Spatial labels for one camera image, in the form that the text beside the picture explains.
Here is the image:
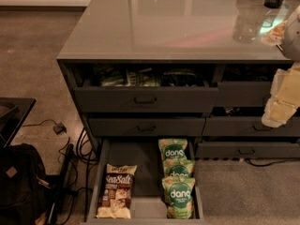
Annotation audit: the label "grey top right drawer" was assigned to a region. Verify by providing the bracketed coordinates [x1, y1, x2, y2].
[216, 63, 292, 107]

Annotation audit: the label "green dang bag front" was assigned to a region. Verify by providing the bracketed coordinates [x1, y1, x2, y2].
[162, 176, 195, 219]

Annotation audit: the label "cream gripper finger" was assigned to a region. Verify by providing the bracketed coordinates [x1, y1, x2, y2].
[262, 98, 296, 128]
[271, 63, 300, 107]

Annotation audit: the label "brown sea salt chip bag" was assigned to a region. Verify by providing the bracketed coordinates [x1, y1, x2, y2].
[96, 164, 137, 218]

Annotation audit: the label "grey top left drawer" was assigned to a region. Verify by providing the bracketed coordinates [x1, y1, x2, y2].
[73, 63, 219, 113]

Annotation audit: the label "grey drawer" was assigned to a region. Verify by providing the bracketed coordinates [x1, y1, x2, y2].
[81, 139, 205, 225]
[202, 107, 300, 137]
[73, 63, 219, 113]
[216, 63, 292, 107]
[195, 142, 300, 158]
[88, 118, 205, 137]

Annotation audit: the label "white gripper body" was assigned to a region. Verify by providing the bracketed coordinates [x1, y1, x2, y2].
[261, 21, 287, 46]

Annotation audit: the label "grey bottom right drawer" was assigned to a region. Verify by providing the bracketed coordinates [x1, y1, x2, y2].
[195, 142, 300, 158]

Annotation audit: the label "green dang bag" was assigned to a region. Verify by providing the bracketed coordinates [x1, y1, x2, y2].
[162, 176, 195, 219]
[158, 138, 188, 160]
[163, 159, 195, 177]

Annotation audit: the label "black power adapter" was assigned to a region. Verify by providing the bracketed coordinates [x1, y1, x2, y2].
[52, 123, 67, 134]

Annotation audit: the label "grey middle right drawer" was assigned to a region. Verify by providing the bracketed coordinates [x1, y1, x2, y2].
[202, 107, 300, 137]

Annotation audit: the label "green dang bag back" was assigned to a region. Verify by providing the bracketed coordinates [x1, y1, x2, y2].
[158, 138, 188, 160]

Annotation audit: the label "green snack bags in drawer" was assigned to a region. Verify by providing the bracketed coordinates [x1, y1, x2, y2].
[93, 65, 204, 87]

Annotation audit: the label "grey middle left drawer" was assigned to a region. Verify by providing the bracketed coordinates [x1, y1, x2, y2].
[88, 118, 205, 137]

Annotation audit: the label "black side table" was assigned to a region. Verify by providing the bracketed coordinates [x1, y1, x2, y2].
[0, 97, 36, 147]

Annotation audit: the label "black floor cables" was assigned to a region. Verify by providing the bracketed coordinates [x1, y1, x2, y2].
[22, 118, 98, 225]

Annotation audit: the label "black backpack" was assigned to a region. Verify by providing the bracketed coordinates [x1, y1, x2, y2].
[0, 143, 49, 225]

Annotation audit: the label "green dang bag middle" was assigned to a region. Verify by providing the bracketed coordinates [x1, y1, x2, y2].
[163, 159, 195, 177]

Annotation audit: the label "grey bottom left drawer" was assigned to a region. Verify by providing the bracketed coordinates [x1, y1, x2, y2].
[81, 139, 205, 225]

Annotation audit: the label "grey counter cabinet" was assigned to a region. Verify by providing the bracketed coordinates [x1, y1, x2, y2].
[57, 0, 299, 150]

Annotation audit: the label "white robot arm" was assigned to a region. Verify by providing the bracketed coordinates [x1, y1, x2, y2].
[261, 6, 300, 128]

